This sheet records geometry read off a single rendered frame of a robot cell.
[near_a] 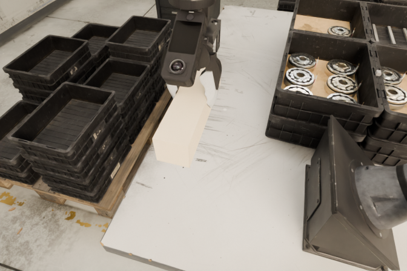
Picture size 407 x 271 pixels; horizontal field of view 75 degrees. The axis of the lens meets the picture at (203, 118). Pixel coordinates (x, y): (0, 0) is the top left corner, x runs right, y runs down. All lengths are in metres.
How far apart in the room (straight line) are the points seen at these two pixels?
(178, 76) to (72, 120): 1.14
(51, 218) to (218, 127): 1.14
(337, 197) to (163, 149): 0.37
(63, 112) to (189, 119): 1.14
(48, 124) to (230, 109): 0.90
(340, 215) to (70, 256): 1.34
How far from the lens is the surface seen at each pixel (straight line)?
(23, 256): 1.76
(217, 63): 0.44
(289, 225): 0.84
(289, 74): 1.04
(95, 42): 2.30
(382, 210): 0.73
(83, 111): 1.50
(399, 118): 0.91
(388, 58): 1.24
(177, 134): 0.44
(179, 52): 0.39
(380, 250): 0.76
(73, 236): 1.68
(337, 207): 0.61
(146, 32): 2.09
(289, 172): 0.92
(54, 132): 1.45
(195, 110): 0.48
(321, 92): 1.04
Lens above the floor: 1.44
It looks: 46 degrees down
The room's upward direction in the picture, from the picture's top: straight up
